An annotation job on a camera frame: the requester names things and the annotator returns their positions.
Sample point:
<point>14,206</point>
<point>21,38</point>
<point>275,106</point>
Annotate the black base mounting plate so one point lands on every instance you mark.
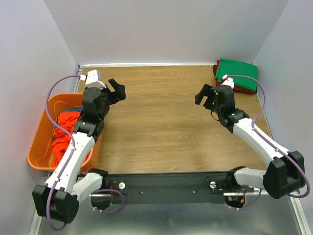
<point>171,188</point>

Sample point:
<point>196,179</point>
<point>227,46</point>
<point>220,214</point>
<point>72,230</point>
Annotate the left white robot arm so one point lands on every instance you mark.
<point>59,198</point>

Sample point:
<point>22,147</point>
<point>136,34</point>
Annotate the teal t shirt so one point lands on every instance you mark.
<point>71,110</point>

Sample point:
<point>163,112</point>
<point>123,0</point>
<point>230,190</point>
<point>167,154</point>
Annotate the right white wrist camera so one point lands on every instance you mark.
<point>228,81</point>

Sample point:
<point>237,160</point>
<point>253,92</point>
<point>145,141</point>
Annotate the orange t shirt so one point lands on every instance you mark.
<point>62,138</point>

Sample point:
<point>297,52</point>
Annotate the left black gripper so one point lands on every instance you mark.
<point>113,93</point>

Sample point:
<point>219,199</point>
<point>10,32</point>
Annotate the orange plastic basket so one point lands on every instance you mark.
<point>40,154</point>

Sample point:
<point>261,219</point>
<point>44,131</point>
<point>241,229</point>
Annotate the folded green t shirt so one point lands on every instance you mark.
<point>234,67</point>

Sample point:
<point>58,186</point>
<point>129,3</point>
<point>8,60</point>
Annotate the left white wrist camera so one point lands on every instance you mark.
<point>93,79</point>

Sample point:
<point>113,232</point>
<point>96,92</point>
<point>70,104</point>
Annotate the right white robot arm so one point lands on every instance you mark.
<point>285,169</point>

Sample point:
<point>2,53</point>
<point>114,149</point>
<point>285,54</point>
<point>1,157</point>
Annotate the folded dark red t shirt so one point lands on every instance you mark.
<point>236,88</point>

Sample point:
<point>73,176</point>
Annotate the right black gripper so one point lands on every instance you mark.
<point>209,98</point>

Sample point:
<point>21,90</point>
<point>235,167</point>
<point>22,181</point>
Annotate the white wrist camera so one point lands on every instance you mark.
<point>228,81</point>
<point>93,79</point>

